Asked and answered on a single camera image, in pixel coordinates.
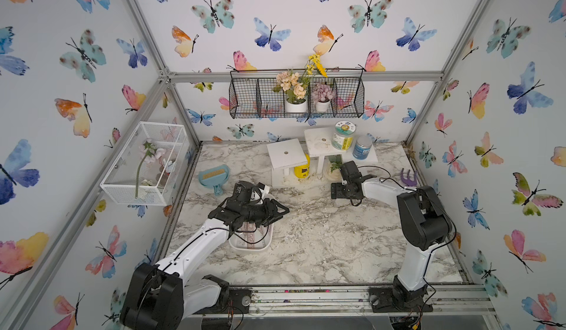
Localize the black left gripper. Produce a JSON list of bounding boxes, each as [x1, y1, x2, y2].
[[240, 199, 289, 226]]

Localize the white storage box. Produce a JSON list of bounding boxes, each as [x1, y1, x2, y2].
[[226, 197, 273, 252]]

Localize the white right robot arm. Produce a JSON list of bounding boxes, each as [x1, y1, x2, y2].
[[331, 161, 452, 293]]

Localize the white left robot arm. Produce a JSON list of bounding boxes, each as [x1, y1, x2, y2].
[[119, 181, 290, 329]]

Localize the cream bubble plant pot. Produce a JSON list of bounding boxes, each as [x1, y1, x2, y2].
[[327, 161, 342, 182]]

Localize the blue lidded jar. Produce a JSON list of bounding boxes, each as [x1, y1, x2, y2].
[[352, 136, 373, 160]]

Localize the sunflower seed jar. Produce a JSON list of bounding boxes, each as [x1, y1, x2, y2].
[[332, 120, 356, 151]]

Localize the yellow can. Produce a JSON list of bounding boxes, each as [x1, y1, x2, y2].
[[293, 154, 310, 179]]

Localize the purple pink garden rake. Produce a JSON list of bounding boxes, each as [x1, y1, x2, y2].
[[399, 168, 419, 187]]

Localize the white tiered display stand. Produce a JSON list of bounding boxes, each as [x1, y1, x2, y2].
[[267, 128, 378, 188]]

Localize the teal dustpan brush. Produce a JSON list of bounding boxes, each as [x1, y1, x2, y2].
[[198, 164, 230, 196]]

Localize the white pot purple flowers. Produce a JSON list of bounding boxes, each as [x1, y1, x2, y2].
[[312, 82, 335, 113]]

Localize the white pot beige flowers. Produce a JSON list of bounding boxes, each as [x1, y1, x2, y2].
[[273, 53, 327, 113]]

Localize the artificial pink flower stem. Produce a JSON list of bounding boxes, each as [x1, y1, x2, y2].
[[134, 138, 166, 199]]

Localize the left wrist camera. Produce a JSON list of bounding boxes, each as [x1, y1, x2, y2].
[[256, 183, 271, 200]]

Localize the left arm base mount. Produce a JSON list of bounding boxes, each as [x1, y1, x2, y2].
[[196, 275, 252, 315]]

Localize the black wire wall basket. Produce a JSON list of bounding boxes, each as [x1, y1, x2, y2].
[[228, 68, 366, 119]]

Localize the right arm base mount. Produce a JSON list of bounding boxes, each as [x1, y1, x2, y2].
[[368, 280, 433, 313]]

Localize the white mesh wall box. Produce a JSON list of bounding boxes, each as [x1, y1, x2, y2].
[[100, 122, 190, 206]]

